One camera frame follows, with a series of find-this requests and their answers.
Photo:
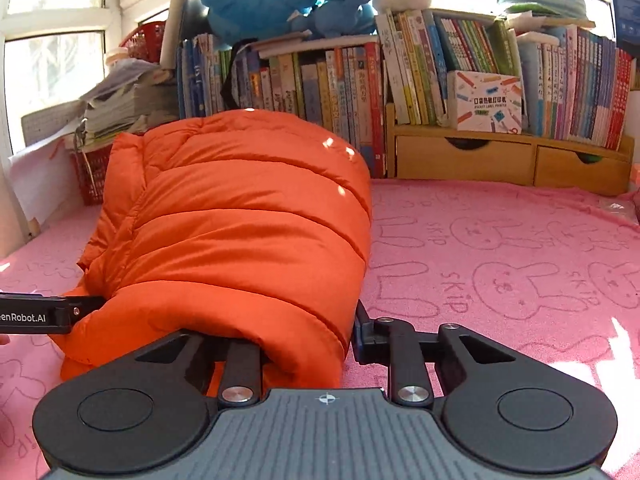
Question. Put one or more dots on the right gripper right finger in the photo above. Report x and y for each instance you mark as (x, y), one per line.
(498, 405)

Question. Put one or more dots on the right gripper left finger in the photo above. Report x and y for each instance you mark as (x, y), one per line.
(148, 408)

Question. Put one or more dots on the orange puffer jacket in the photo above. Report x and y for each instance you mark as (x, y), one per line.
(247, 224)

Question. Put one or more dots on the white paper sheets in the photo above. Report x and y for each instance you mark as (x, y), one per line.
(44, 182)

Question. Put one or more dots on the red plastic crate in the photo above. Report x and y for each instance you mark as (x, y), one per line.
(90, 169)

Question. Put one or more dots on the stack of paper booklets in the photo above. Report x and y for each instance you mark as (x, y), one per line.
(134, 97)

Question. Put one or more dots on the wooden desk organizer with drawers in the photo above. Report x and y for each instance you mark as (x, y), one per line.
(436, 153)

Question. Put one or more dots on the white label printer box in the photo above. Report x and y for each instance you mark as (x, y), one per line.
(484, 102)

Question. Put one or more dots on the row of upright books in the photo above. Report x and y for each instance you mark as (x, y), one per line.
(576, 85)

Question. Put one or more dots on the blue plush toy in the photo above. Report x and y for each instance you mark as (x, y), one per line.
(234, 21)

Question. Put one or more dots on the red wire basket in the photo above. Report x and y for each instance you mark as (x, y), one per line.
(145, 42)

